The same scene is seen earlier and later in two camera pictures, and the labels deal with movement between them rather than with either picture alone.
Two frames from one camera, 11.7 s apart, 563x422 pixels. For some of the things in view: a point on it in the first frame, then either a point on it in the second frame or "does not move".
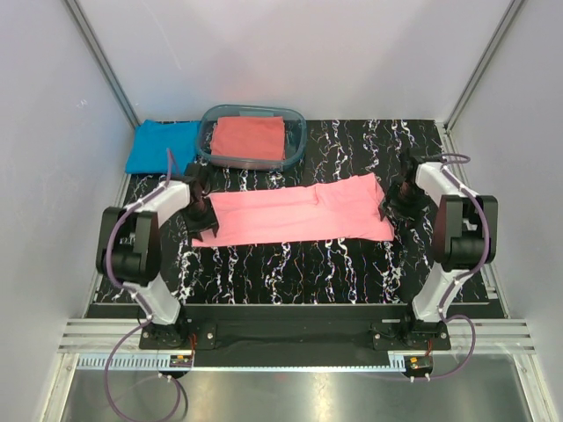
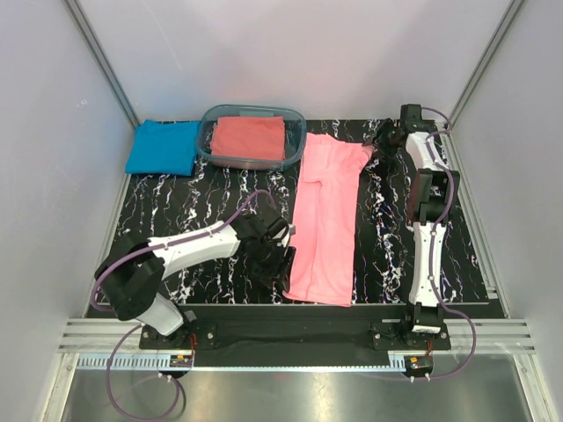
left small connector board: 180,361 does not move
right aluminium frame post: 511,12 does not move
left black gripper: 195,228 → 279,272
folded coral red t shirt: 256,137 does not move
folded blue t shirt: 150,141 does not move
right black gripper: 391,202 → 384,127
